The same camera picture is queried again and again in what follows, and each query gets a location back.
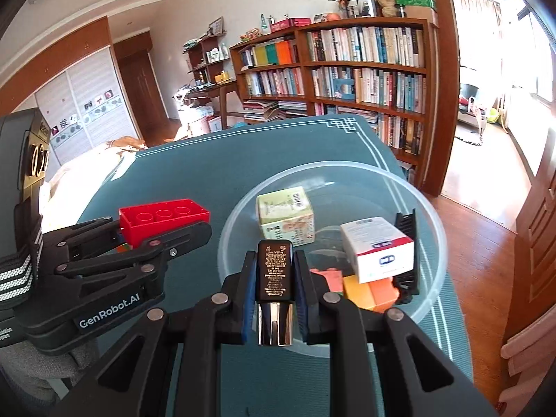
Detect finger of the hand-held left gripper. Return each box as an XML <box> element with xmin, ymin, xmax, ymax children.
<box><xmin>54</xmin><ymin>221</ymin><xmax>213</xmax><ymax>287</ymax></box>
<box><xmin>42</xmin><ymin>215</ymin><xmax>124</xmax><ymax>261</ymax></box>

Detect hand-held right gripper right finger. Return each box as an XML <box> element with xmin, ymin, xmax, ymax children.
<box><xmin>293</xmin><ymin>250</ymin><xmax>500</xmax><ymax>417</ymax></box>

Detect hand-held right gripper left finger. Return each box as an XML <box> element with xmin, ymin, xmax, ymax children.
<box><xmin>50</xmin><ymin>250</ymin><xmax>261</xmax><ymax>417</ymax></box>

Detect black and silver bottle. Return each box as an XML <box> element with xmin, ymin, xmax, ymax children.
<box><xmin>253</xmin><ymin>240</ymin><xmax>297</xmax><ymax>347</ymax></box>

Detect pink toy block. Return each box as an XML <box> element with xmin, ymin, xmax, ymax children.
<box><xmin>309</xmin><ymin>267</ymin><xmax>344</xmax><ymax>292</ymax></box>

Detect red toy block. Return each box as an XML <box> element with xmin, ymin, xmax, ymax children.
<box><xmin>118</xmin><ymin>198</ymin><xmax>211</xmax><ymax>247</ymax></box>

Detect orange toy block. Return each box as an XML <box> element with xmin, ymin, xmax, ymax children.
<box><xmin>367</xmin><ymin>276</ymin><xmax>400</xmax><ymax>313</ymax></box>

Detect yellow green carton box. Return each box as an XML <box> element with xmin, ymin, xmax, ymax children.
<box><xmin>255</xmin><ymin>186</ymin><xmax>316</xmax><ymax>246</ymax></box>

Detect white box with red label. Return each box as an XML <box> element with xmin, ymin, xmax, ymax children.
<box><xmin>340</xmin><ymin>216</ymin><xmax>415</xmax><ymax>284</ymax></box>

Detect clear plastic basin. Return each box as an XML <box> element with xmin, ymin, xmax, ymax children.
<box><xmin>217</xmin><ymin>161</ymin><xmax>448</xmax><ymax>358</ymax></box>

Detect black comb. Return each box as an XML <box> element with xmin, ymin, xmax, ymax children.
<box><xmin>391</xmin><ymin>208</ymin><xmax>421</xmax><ymax>305</ymax></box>

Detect person's left forearm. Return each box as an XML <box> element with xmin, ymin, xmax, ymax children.
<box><xmin>0</xmin><ymin>336</ymin><xmax>103</xmax><ymax>404</ymax></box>

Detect teal cloth desktop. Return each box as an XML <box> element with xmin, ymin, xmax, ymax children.
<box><xmin>76</xmin><ymin>115</ymin><xmax>474</xmax><ymax>417</ymax></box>

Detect white bedding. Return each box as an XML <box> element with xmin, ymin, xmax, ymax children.
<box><xmin>41</xmin><ymin>139</ymin><xmax>144</xmax><ymax>227</ymax></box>

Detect white sliding wardrobe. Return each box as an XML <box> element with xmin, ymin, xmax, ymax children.
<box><xmin>0</xmin><ymin>48</ymin><xmax>140</xmax><ymax>174</ymax></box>

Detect white storage box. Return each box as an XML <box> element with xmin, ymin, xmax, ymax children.
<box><xmin>179</xmin><ymin>104</ymin><xmax>222</xmax><ymax>138</ymax></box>

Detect brown wooden door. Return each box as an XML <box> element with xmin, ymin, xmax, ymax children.
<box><xmin>115</xmin><ymin>43</ymin><xmax>170</xmax><ymax>140</ymax></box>

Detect wooden display shelf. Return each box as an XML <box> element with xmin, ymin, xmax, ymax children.
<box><xmin>185</xmin><ymin>32</ymin><xmax>237</xmax><ymax>131</ymax></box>

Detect large wooden bookshelf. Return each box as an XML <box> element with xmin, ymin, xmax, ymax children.
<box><xmin>229</xmin><ymin>17</ymin><xmax>439</xmax><ymax>196</ymax></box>

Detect carved wooden door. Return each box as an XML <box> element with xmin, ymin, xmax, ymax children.
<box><xmin>499</xmin><ymin>126</ymin><xmax>556</xmax><ymax>400</ymax></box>

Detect rows of books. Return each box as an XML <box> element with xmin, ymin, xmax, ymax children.
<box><xmin>238</xmin><ymin>26</ymin><xmax>426</xmax><ymax>157</ymax></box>

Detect striped wrist strap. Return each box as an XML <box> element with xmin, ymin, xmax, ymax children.
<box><xmin>0</xmin><ymin>215</ymin><xmax>44</xmax><ymax>313</ymax></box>

